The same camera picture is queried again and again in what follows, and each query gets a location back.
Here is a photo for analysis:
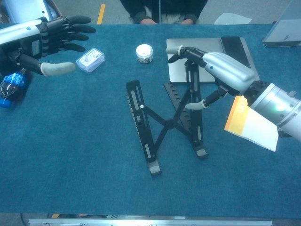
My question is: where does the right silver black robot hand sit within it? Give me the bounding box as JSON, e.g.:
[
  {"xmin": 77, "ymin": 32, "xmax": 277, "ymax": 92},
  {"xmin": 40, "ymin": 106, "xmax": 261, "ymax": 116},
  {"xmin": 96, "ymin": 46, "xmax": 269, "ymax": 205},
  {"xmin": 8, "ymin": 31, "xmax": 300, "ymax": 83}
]
[{"xmin": 166, "ymin": 45, "xmax": 271, "ymax": 111}]

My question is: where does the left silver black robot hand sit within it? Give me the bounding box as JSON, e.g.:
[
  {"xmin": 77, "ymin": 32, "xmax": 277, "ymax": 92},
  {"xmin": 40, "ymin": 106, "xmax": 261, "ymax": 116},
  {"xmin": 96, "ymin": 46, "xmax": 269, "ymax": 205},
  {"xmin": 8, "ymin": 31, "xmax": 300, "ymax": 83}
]
[{"xmin": 0, "ymin": 15, "xmax": 96, "ymax": 77}]

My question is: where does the black folding laptop stand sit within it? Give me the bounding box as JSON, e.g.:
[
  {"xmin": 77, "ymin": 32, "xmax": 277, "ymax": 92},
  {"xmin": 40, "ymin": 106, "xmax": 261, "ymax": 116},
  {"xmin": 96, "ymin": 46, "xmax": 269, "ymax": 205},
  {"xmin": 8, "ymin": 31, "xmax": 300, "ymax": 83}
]
[{"xmin": 125, "ymin": 61, "xmax": 209, "ymax": 177}]

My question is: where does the silver Apple laptop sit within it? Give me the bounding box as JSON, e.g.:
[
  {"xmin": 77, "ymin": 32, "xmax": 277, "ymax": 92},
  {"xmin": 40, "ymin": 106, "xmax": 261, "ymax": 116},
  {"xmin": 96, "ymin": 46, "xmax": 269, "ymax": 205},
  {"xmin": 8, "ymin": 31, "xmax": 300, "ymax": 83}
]
[{"xmin": 166, "ymin": 37, "xmax": 259, "ymax": 83}]

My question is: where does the clear acrylic stand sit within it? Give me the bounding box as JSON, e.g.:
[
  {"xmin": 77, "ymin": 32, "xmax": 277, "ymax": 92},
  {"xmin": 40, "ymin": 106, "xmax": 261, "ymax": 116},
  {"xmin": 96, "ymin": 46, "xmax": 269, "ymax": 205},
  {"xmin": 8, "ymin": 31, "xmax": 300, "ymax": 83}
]
[{"xmin": 262, "ymin": 0, "xmax": 301, "ymax": 48}]

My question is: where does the black smartphone teal case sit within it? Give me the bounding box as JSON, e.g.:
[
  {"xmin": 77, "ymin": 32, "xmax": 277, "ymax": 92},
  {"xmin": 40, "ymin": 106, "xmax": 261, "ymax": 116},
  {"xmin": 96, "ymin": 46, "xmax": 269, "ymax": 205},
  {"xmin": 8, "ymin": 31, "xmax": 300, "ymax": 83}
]
[{"xmin": 220, "ymin": 36, "xmax": 251, "ymax": 69}]

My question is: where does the silver device in box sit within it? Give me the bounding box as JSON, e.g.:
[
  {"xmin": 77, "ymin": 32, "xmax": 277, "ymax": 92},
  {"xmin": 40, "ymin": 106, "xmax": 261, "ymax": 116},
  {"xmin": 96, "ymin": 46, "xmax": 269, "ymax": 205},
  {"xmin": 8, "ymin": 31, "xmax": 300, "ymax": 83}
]
[{"xmin": 4, "ymin": 0, "xmax": 58, "ymax": 22}]

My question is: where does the brown cardboard box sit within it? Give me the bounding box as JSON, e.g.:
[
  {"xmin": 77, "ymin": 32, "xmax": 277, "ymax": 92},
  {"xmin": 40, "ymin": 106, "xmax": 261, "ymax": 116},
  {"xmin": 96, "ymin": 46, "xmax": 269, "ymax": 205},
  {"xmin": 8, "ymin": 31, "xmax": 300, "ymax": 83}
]
[{"xmin": 44, "ymin": 0, "xmax": 62, "ymax": 20}]

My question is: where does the white sheet on floor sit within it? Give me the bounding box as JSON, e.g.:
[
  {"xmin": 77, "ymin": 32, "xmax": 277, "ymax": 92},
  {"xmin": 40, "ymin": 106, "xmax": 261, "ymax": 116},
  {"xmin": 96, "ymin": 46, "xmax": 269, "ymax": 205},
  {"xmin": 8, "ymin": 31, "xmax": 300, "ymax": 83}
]
[{"xmin": 214, "ymin": 13, "xmax": 253, "ymax": 25}]

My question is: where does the cola bottle blue label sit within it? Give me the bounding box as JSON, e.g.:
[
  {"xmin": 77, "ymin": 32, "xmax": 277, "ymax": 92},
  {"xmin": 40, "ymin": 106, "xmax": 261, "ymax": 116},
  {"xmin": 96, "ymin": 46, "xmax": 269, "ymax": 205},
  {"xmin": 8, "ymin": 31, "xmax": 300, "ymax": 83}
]
[{"xmin": 0, "ymin": 68, "xmax": 32, "ymax": 109}]

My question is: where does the yellow white Lexicon book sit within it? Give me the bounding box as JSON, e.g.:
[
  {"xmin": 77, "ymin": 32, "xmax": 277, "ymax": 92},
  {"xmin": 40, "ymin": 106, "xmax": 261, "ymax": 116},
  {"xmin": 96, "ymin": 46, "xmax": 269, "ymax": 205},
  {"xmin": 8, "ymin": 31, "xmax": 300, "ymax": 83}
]
[{"xmin": 223, "ymin": 95, "xmax": 279, "ymax": 153}]

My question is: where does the clear plastic card box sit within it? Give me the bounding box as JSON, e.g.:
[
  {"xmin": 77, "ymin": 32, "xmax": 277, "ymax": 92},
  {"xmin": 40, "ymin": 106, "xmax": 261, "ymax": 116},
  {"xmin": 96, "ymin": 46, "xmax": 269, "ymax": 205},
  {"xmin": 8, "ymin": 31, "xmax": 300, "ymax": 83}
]
[{"xmin": 75, "ymin": 48, "xmax": 106, "ymax": 74}]

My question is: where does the round silver tin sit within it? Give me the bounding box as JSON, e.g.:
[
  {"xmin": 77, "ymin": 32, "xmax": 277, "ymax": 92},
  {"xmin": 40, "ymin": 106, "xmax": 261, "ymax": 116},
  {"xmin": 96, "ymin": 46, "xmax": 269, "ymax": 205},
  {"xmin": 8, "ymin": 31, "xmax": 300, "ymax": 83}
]
[{"xmin": 135, "ymin": 44, "xmax": 154, "ymax": 64}]

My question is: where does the seated person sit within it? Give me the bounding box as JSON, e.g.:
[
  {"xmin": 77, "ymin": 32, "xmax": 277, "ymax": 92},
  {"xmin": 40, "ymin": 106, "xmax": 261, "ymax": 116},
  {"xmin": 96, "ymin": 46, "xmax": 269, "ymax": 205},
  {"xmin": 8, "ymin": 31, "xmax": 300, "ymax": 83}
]
[{"xmin": 119, "ymin": 0, "xmax": 209, "ymax": 25}]

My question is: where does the teal blue table cloth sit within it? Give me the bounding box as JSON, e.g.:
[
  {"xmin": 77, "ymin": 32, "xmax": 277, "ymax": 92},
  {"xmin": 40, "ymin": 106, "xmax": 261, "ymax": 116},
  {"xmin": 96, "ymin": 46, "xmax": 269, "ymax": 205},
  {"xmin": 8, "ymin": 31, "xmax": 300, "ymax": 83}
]
[{"xmin": 0, "ymin": 23, "xmax": 301, "ymax": 218}]

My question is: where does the aluminium profile rail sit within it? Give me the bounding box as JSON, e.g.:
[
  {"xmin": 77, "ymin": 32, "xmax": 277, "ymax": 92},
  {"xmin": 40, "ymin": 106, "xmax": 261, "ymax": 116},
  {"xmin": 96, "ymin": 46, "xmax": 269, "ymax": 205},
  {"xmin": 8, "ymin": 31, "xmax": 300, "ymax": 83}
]
[{"xmin": 28, "ymin": 218, "xmax": 273, "ymax": 226}]

